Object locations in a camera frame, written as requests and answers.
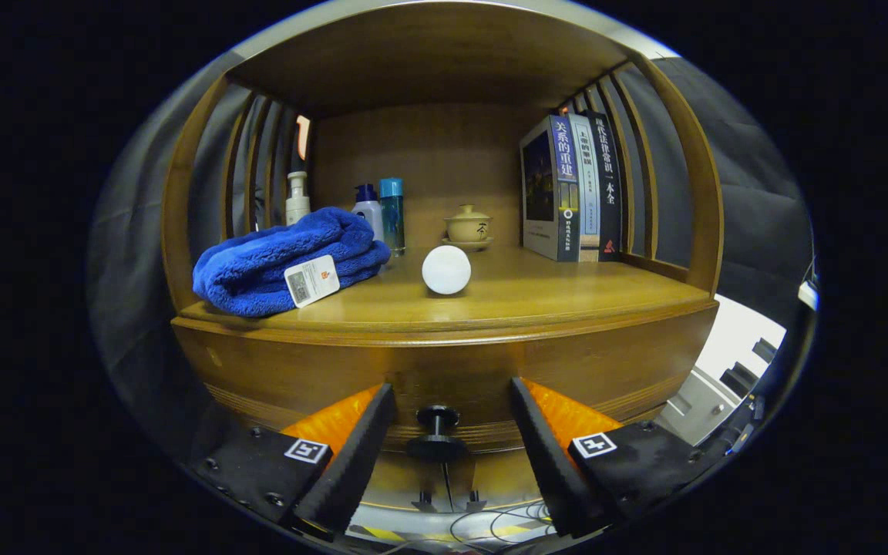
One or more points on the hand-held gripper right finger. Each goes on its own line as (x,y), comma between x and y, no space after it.
(556,470)

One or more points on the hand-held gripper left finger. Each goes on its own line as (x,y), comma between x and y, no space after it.
(355,470)

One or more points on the wooden drawer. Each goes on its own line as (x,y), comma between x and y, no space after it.
(452,370)

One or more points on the white cleanser tube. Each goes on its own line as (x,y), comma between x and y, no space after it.
(446,270)

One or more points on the wooden countertop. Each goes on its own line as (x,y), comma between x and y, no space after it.
(567,285)

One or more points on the wooden cabinet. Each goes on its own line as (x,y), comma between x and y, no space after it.
(428,46)

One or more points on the white table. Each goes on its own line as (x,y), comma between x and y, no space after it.
(729,331)

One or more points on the blue towel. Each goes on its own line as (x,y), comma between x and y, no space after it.
(259,270)

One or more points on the white bottle blue cap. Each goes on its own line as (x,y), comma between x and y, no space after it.
(369,216)

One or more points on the teal clear bottle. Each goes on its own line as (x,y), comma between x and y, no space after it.
(392,216)

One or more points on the beige lidded teacup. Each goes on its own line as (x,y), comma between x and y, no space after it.
(468,227)

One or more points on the white pump bottle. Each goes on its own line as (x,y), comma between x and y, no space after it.
(297,204)

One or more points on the pale spine book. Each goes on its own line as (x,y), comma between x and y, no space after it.
(589,193)

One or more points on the white desk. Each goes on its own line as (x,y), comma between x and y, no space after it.
(808,294)

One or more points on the blue spine book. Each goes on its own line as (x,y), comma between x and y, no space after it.
(563,154)

